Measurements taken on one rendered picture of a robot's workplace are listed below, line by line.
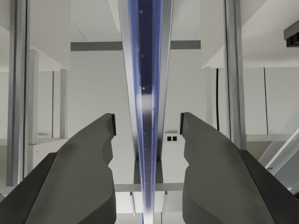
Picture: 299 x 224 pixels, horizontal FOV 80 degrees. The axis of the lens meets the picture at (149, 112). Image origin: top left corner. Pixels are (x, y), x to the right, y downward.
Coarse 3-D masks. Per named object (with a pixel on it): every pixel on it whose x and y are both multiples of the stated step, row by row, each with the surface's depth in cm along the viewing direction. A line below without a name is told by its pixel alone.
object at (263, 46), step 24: (216, 0) 79; (240, 0) 58; (264, 0) 46; (288, 0) 45; (216, 24) 79; (264, 24) 56; (288, 24) 57; (216, 48) 80; (264, 48) 75; (288, 48) 76
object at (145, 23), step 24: (144, 0) 7; (144, 24) 8; (144, 48) 8; (144, 72) 9; (144, 96) 10; (144, 120) 11; (144, 144) 13; (144, 168) 15; (144, 192) 19; (144, 216) 24
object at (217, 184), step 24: (192, 120) 11; (192, 144) 9; (216, 144) 9; (192, 168) 7; (216, 168) 7; (240, 168) 7; (192, 192) 6; (216, 192) 6; (240, 192) 6; (192, 216) 6; (216, 216) 6; (240, 216) 6; (264, 216) 6
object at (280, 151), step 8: (296, 112) 12; (288, 120) 13; (296, 120) 12; (288, 128) 13; (296, 128) 12; (280, 136) 14; (288, 136) 13; (296, 136) 13; (272, 144) 15; (280, 144) 14; (288, 144) 13; (296, 144) 13; (264, 152) 16; (272, 152) 15; (280, 152) 14; (288, 152) 14; (264, 160) 16; (272, 160) 15; (280, 160) 15; (272, 168) 16
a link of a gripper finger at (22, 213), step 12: (48, 156) 8; (36, 168) 7; (48, 168) 7; (24, 180) 7; (36, 180) 7; (12, 192) 6; (24, 192) 6; (36, 192) 6; (0, 204) 6; (12, 204) 6; (24, 204) 6; (0, 216) 6; (12, 216) 6; (24, 216) 6
